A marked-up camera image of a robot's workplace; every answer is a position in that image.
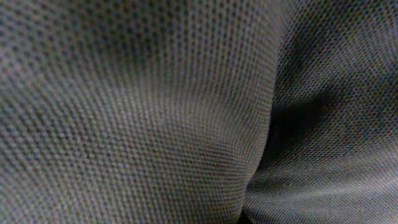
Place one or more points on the black polo shirt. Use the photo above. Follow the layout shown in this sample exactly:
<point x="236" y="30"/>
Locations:
<point x="199" y="111"/>

